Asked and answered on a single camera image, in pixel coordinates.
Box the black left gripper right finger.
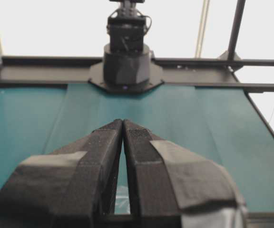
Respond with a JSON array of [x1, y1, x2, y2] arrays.
[[123, 120, 247, 228]]

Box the black aluminium frame rail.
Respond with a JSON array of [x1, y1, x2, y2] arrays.
[[0, 57, 274, 94]]

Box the clear zip bag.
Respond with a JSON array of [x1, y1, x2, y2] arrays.
[[115, 185, 130, 214]]

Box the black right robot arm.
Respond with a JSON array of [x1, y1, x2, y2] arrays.
[[103, 0, 151, 85]]

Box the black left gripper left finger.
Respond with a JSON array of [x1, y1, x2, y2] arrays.
[[0, 119, 122, 228]]

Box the black vertical frame post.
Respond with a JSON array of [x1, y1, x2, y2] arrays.
[[227, 0, 245, 61]]

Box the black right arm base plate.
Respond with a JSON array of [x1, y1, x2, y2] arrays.
[[88, 63, 164, 94]]

